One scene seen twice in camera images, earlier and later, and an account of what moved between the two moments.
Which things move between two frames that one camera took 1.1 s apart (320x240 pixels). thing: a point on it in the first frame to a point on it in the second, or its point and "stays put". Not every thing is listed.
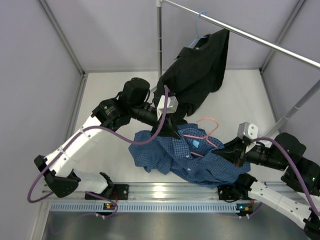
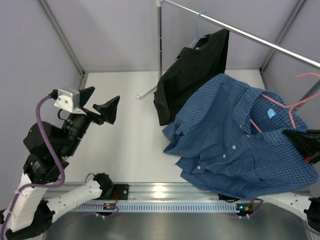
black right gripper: x=235 y=149 to x=309 y=145
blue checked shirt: x=191 y=157 to x=227 y=138
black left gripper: x=168 y=128 to x=108 y=110
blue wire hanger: x=196 y=29 stays put
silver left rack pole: x=159 y=5 stays put
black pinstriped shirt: x=196 y=72 stays put
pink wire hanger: x=206 y=137 to x=288 y=106
